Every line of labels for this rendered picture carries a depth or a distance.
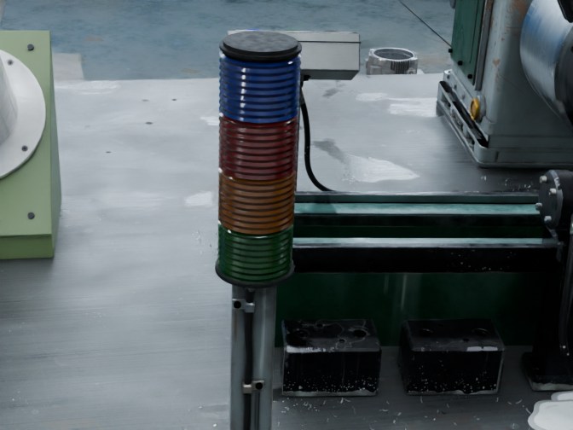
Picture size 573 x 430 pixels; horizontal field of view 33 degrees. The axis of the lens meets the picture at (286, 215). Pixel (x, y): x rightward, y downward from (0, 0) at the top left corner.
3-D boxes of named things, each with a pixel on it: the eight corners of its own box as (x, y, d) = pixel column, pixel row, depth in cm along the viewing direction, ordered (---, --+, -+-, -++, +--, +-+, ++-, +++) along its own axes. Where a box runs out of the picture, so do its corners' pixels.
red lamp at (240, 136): (293, 151, 78) (296, 97, 76) (299, 182, 72) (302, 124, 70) (217, 150, 77) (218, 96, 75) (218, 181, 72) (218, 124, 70)
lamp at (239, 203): (291, 202, 80) (293, 151, 78) (297, 235, 74) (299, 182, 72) (217, 201, 79) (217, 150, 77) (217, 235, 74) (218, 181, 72)
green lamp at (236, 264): (288, 251, 82) (291, 202, 80) (294, 287, 76) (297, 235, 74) (217, 250, 81) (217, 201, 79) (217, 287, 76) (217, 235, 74)
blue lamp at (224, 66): (296, 97, 76) (298, 40, 74) (302, 124, 70) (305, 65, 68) (218, 96, 75) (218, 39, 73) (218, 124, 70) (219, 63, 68)
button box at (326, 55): (352, 80, 131) (352, 41, 131) (361, 71, 124) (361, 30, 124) (225, 78, 130) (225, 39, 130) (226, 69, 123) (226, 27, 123)
